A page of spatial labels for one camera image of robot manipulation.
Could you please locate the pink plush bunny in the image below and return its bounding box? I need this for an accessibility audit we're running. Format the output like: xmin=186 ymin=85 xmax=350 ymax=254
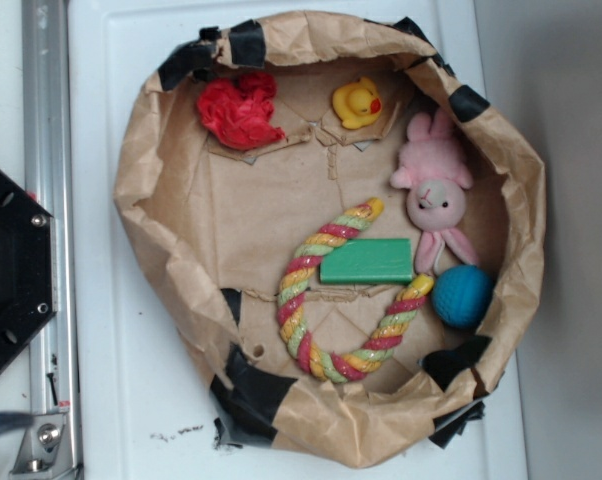
xmin=390 ymin=108 xmax=478 ymax=274

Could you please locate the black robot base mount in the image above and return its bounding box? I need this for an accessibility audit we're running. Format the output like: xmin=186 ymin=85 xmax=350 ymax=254
xmin=0 ymin=170 xmax=55 ymax=375

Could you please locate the green rectangular block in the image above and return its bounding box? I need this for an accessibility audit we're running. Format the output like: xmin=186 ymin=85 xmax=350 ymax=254
xmin=319 ymin=238 xmax=413 ymax=285

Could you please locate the brown paper bag container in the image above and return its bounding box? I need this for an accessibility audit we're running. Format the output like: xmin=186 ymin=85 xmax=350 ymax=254
xmin=114 ymin=11 xmax=546 ymax=468

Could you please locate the metal corner bracket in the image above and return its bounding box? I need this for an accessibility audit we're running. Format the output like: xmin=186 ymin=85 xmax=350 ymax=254
xmin=9 ymin=413 xmax=73 ymax=479

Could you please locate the yellow rubber duck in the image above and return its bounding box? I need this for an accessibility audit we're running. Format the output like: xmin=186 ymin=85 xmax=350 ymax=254
xmin=332 ymin=76 xmax=382 ymax=130

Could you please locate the crumpled red paper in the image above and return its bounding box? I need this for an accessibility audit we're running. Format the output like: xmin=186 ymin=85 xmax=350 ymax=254
xmin=196 ymin=72 xmax=285 ymax=151

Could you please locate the multicolour rope ring toy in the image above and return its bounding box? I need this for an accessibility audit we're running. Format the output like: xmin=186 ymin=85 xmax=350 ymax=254
xmin=277 ymin=198 xmax=435 ymax=384

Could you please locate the aluminium extrusion rail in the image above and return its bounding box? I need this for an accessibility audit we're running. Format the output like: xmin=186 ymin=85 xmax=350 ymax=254
xmin=22 ymin=1 xmax=84 ymax=479

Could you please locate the blue ball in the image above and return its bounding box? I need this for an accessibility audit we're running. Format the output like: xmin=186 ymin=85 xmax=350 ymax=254
xmin=431 ymin=265 xmax=494 ymax=330

